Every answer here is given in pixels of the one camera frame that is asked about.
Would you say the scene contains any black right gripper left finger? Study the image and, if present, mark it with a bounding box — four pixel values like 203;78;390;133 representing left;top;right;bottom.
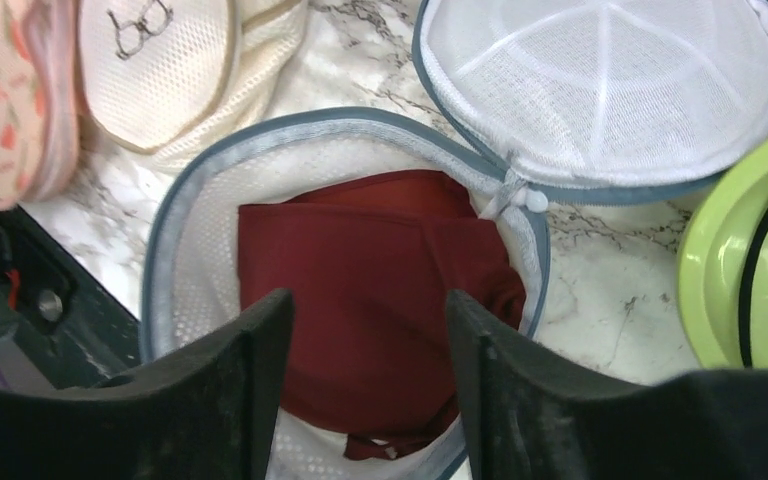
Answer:
0;289;294;479

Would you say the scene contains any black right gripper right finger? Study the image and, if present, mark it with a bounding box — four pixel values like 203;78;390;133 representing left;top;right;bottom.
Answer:
446;291;768;479

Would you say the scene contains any dark red bra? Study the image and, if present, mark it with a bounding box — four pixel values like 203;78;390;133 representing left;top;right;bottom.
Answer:
237;170;526;460

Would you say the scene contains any cream mesh laundry bag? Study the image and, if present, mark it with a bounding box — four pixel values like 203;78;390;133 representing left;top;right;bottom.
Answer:
78;0;308;174

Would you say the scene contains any floral pink laundry bag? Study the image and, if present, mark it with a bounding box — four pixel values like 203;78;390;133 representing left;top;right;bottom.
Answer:
0;0;80;211

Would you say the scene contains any green plastic basin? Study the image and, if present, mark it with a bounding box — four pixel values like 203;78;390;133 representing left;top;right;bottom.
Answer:
678;140;768;368

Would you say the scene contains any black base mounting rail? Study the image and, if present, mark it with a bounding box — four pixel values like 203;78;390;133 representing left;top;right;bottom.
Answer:
0;208;139;389

